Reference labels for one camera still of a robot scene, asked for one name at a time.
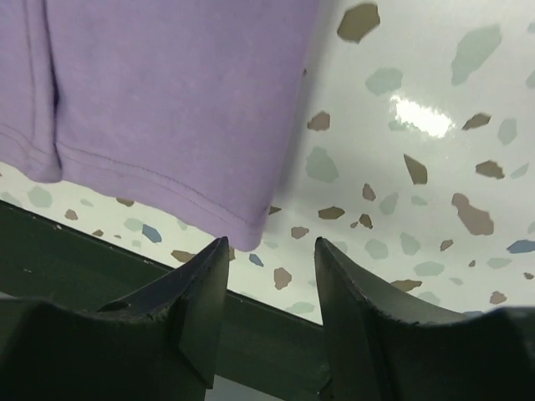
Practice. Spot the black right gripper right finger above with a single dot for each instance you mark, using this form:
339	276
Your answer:
385	344

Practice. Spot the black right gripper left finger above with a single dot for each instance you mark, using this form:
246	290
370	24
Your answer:
157	343

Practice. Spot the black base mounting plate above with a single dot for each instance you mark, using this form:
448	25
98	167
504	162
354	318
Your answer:
262	347

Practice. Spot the purple t shirt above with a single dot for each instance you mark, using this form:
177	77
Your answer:
185	106

